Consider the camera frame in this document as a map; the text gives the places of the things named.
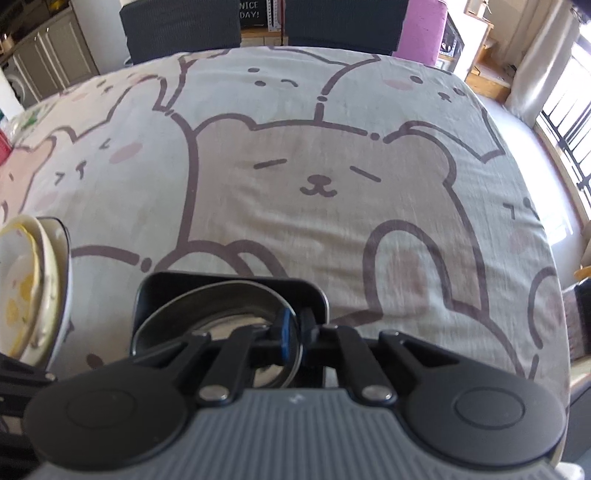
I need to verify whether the oval steel bowl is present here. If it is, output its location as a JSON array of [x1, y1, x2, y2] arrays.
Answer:
[[137, 281, 305, 388]]

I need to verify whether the dark fabric chair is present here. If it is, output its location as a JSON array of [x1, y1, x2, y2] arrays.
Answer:
[[281, 0, 409, 56], [119, 0, 242, 65]]

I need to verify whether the floral bowl with yellow rim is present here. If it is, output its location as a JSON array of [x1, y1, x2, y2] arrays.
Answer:
[[0, 220, 41, 357]]

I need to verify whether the black balcony railing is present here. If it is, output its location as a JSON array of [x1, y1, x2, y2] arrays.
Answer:
[[538, 55, 591, 208]]

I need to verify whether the white curtain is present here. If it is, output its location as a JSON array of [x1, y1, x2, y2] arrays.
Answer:
[[505, 7, 580, 123]]

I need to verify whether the pink cushion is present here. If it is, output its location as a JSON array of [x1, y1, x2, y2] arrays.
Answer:
[[392, 0, 448, 68]]

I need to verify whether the grey lower kitchen cabinet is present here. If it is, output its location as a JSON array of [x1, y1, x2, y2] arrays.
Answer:
[[11, 9, 100, 100]]

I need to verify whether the rectangular steel tray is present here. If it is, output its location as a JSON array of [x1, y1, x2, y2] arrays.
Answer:
[[131, 272, 329, 388]]

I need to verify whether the white plate with dark rim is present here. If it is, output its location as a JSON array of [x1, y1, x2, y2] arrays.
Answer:
[[44, 217, 74, 370]]

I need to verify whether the yellow and black item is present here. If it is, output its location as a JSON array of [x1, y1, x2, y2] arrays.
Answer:
[[561, 264, 591, 365]]

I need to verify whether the bear printed tablecloth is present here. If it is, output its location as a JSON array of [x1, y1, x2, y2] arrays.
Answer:
[[0, 46, 573, 398]]

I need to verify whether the cream bowl with handles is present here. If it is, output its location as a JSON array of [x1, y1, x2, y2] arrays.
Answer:
[[18, 217, 62, 365]]

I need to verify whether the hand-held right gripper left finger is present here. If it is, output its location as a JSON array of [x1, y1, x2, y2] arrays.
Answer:
[[131, 308, 294, 407]]

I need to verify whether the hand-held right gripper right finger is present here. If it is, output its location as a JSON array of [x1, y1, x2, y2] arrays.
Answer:
[[300, 308, 462, 407]]

